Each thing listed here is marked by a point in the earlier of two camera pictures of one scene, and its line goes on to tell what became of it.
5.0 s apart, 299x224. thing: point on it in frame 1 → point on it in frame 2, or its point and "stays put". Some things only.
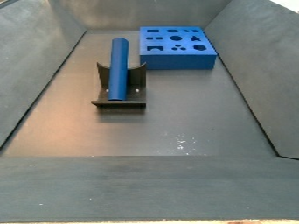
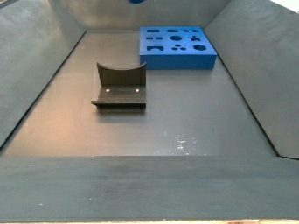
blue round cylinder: (118, 69) → (137, 1)
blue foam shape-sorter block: (177, 48) stays put
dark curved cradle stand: (135, 88) stays put
